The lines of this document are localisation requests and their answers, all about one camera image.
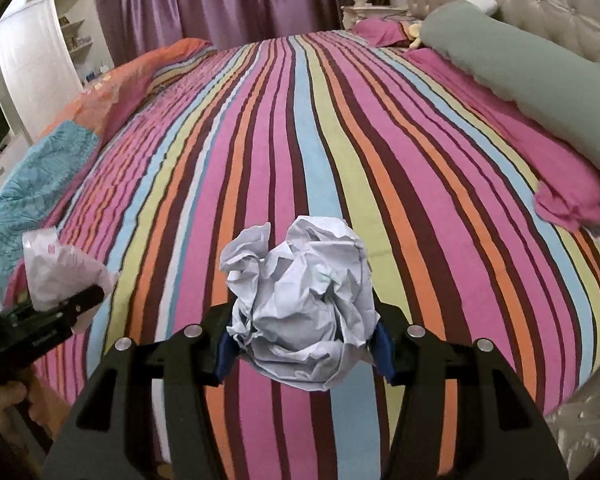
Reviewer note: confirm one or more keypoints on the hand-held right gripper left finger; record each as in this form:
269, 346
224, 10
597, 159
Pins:
225, 355

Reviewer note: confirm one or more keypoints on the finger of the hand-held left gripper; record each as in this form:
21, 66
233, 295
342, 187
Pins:
60, 320

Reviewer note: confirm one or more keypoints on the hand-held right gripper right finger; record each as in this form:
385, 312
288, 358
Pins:
383, 355

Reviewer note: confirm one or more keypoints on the white and pink plastic wrapper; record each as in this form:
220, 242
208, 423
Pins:
65, 265

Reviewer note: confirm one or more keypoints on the large white paper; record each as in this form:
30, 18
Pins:
300, 305

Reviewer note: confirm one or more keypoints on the person's left hand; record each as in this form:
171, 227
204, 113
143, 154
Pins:
2, 402

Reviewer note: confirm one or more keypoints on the orange and teal quilt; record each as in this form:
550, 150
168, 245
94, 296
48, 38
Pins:
70, 150

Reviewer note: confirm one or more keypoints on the striped bed sheet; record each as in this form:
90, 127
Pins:
330, 160

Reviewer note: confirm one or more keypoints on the pink pillow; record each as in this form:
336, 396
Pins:
530, 150
382, 31

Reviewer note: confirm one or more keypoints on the white shelf unit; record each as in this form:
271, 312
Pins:
40, 60

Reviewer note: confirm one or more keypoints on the yellow plush toy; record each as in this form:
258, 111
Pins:
416, 36

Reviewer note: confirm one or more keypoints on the long green pillow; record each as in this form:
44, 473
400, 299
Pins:
520, 55

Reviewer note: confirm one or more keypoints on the white nightstand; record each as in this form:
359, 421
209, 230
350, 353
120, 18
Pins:
375, 14

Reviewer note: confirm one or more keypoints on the purple curtain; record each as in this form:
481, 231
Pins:
205, 0

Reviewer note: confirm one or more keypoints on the white pillow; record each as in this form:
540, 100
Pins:
482, 4

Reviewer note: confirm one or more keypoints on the ornate white bed frame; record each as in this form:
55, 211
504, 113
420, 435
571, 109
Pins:
585, 430

